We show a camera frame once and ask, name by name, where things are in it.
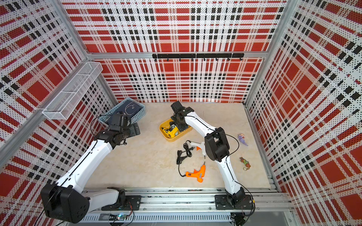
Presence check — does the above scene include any yellow plastic storage box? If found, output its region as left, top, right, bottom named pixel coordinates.
left=159, top=119, right=192, bottom=142

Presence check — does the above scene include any yellow glue gun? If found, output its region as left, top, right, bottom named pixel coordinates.
left=161, top=124, right=179, bottom=138

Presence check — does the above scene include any white glue gun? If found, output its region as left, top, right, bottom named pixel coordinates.
left=190, top=141, right=206, bottom=159

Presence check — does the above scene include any orange glue gun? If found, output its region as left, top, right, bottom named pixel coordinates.
left=185, top=163, right=206, bottom=183

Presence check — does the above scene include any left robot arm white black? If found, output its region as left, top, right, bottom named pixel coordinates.
left=41, top=112, right=140, bottom=223

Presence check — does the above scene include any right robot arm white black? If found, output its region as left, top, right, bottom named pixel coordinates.
left=171, top=101, right=254, bottom=209

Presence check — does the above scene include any light blue perforated basket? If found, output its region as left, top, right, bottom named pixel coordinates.
left=98, top=98, right=146, bottom=126

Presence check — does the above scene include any purple toy figure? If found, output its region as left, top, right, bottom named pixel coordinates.
left=238, top=133, right=248, bottom=146

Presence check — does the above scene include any green circuit board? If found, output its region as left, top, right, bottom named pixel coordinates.
left=109, top=214, right=128, bottom=221

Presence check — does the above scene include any black hook rail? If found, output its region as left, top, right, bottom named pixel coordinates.
left=152, top=53, right=245, bottom=60

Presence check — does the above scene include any white wire mesh shelf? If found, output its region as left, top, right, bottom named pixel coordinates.
left=42, top=61, right=102, bottom=120

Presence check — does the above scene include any brown green toy keychain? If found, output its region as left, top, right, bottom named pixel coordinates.
left=239, top=157, right=251, bottom=171

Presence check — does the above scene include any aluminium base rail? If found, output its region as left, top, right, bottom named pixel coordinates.
left=80, top=188, right=298, bottom=226

